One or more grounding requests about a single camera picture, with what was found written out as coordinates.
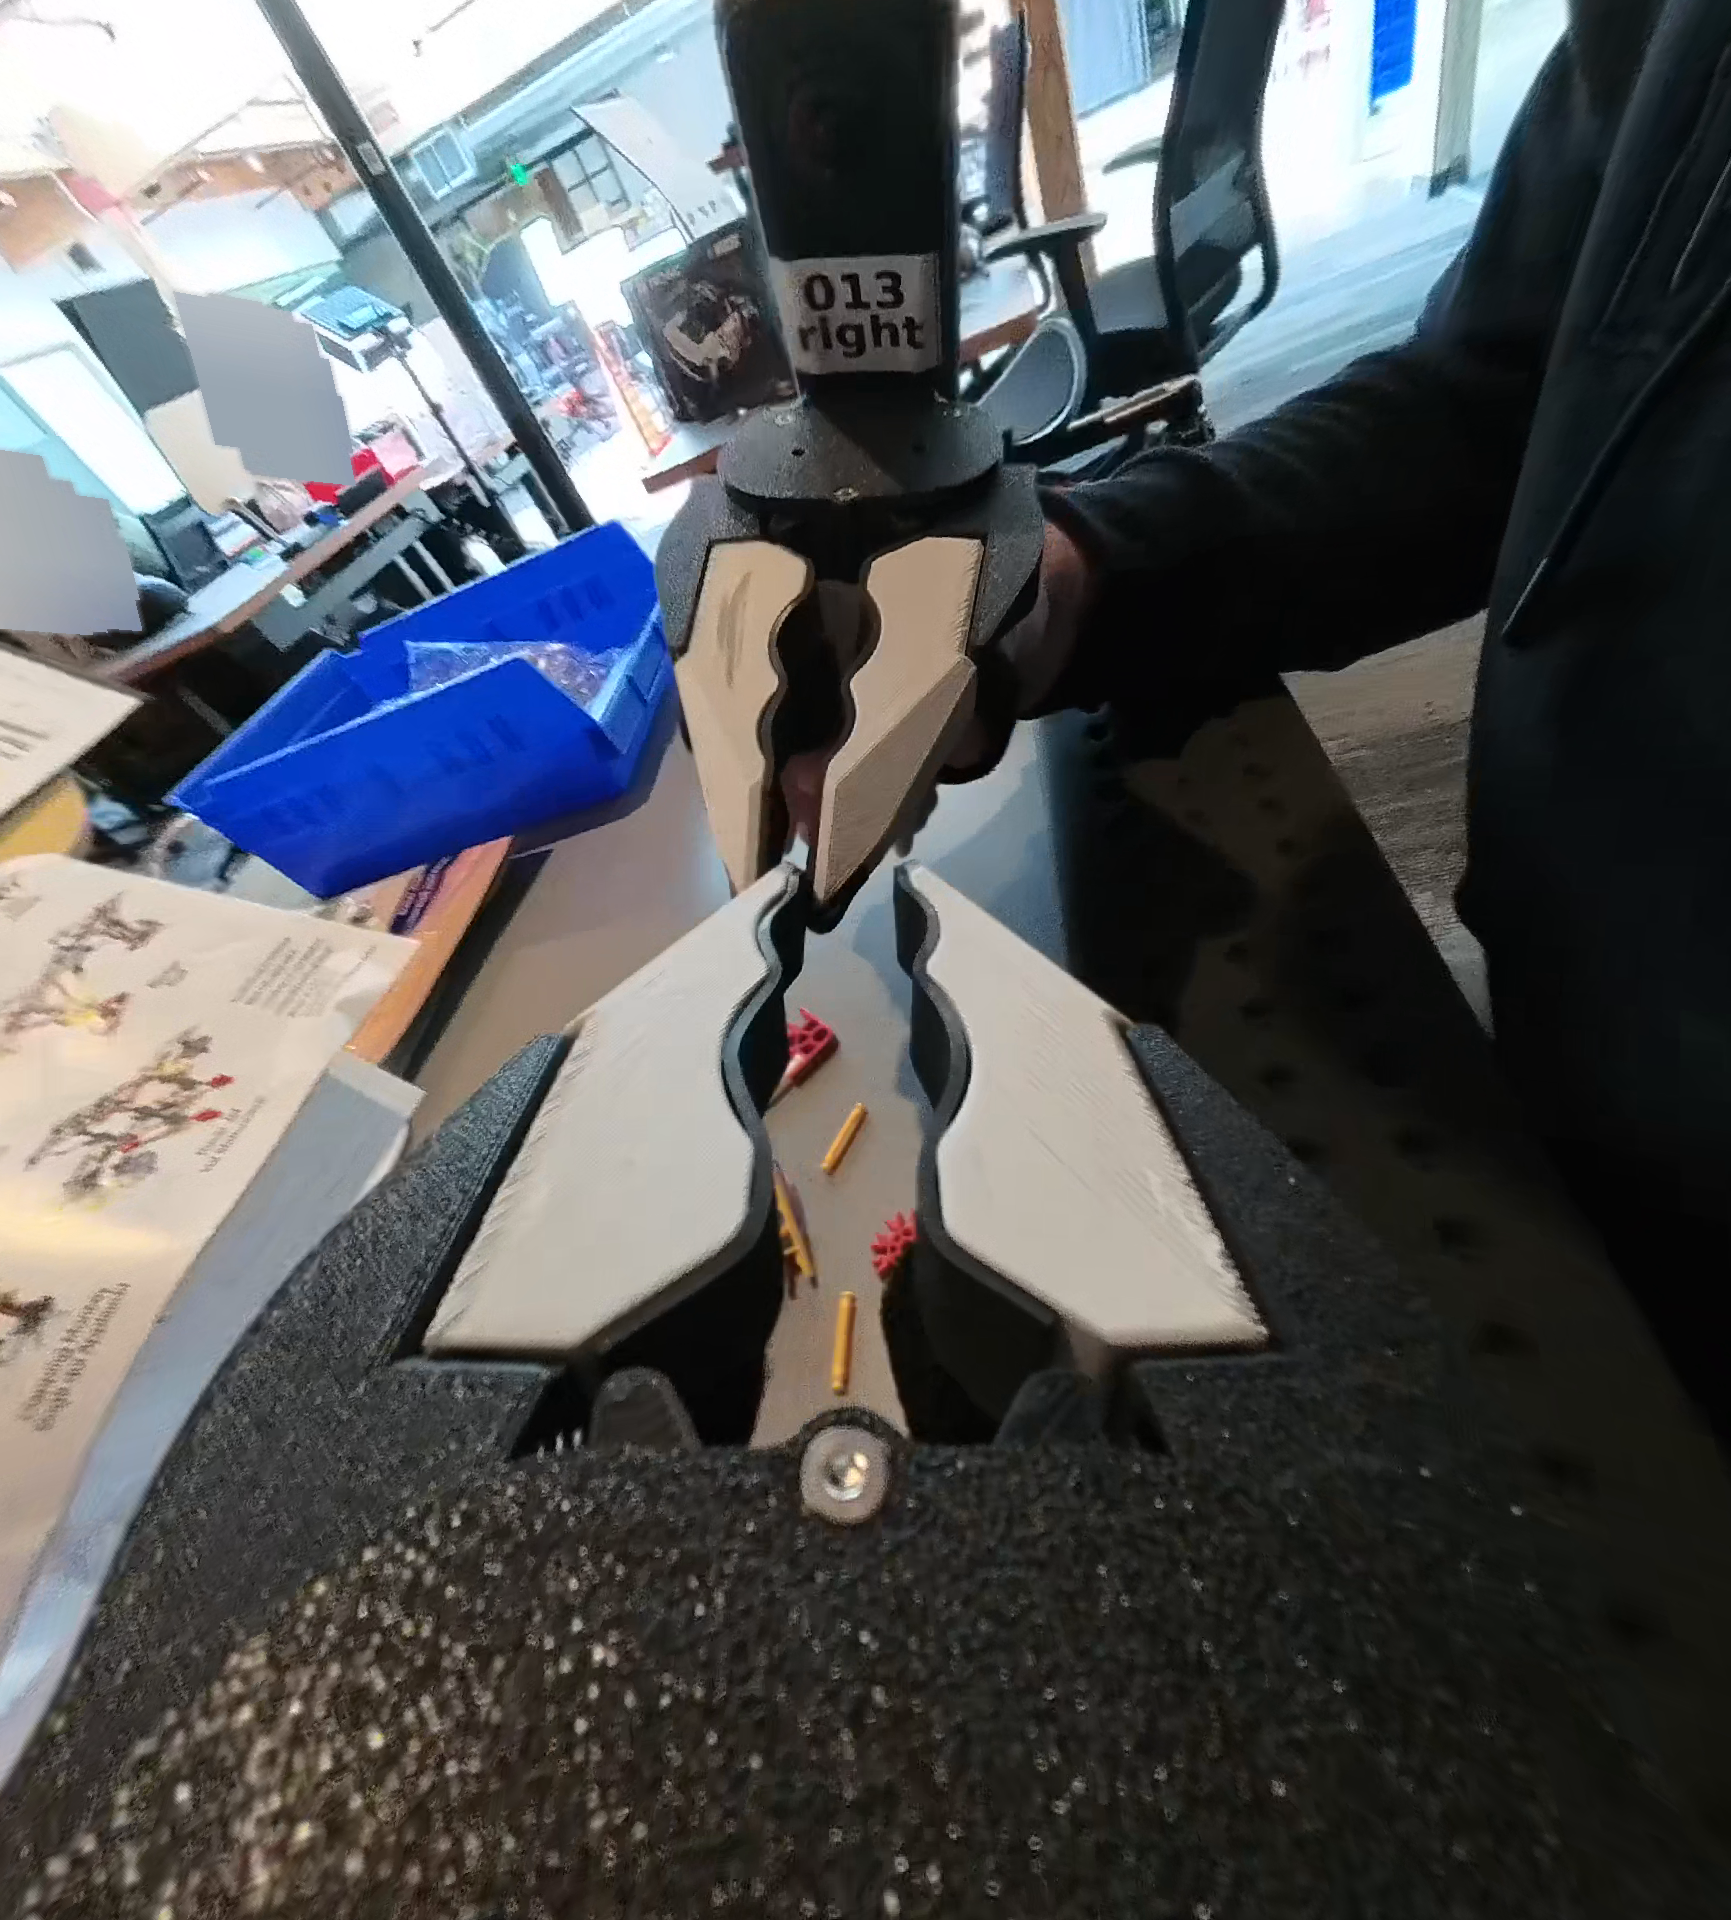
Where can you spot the red toy connector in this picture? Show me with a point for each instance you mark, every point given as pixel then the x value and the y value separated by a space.
pixel 897 1243

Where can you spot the orange printed toy box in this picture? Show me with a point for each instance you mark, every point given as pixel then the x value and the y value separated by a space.
pixel 436 929

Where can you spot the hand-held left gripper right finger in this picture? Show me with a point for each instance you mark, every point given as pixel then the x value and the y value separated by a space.
pixel 1075 1184

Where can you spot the black office chair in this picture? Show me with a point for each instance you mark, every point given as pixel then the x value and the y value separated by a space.
pixel 1219 180

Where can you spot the person's right hand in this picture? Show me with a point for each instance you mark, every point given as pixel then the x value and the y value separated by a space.
pixel 1063 614

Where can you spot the wooden post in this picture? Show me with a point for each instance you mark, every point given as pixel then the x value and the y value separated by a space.
pixel 1058 134

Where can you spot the black metal pole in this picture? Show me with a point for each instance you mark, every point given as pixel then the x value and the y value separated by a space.
pixel 429 267

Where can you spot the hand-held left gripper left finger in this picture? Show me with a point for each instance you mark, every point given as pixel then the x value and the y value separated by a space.
pixel 611 1184

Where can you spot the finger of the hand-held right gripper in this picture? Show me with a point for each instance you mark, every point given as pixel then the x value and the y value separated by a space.
pixel 911 705
pixel 723 705

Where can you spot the person's right forearm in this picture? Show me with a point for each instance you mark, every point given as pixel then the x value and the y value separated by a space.
pixel 1285 495

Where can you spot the dark printed box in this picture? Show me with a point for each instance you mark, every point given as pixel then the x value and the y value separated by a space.
pixel 700 338

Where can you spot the printed instruction sheet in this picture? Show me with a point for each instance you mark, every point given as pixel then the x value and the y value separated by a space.
pixel 102 1200

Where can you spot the clear plastic bag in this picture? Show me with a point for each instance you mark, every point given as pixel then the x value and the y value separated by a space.
pixel 506 665

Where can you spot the wooden office desk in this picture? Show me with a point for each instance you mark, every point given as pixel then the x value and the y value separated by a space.
pixel 279 556

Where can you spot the red connector with white rod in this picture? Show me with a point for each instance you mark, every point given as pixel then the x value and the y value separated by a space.
pixel 811 1034

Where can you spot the blue plastic bin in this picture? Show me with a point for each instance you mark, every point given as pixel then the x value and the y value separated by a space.
pixel 402 794

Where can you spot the black monitor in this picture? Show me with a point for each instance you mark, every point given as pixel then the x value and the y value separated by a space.
pixel 115 351

